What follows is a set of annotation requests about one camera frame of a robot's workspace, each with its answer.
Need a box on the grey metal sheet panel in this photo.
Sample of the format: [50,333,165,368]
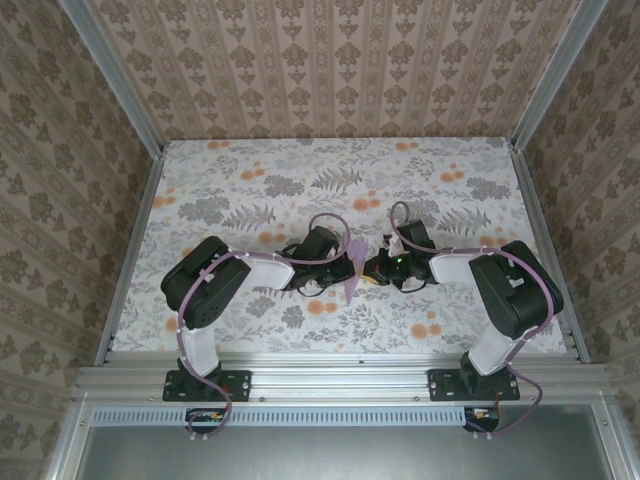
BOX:
[74,405,616,480]

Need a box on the floral tablecloth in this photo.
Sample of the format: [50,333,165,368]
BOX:
[107,138,571,356]

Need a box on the black connector module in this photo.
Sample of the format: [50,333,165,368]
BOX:
[187,408,224,434]
[464,407,501,432]

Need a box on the thin black right gripper cable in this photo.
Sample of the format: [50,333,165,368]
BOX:
[394,277,431,294]

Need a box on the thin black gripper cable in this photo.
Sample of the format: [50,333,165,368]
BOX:
[279,242,331,299]
[394,277,431,294]

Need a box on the thin black left gripper cable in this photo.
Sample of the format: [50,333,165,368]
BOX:
[279,242,331,299]

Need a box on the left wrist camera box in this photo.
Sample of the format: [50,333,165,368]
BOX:
[297,225,342,262]

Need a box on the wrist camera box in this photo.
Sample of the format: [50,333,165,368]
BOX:
[297,225,342,262]
[397,218,432,254]

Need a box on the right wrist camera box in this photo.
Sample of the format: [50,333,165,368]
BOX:
[397,218,432,254]

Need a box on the aluminium frame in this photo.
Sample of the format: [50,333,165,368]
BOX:
[44,0,621,480]

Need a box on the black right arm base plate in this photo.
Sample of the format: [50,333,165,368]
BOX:
[428,368,521,402]

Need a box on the slotted grey cable duct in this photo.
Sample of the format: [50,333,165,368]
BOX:
[92,405,501,426]

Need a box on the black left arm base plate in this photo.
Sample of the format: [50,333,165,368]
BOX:
[162,368,253,402]

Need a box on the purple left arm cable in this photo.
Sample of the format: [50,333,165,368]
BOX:
[175,212,354,444]

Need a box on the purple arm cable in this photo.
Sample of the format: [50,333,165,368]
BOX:
[388,200,565,441]
[175,212,354,444]

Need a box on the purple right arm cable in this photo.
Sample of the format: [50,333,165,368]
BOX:
[388,200,565,441]

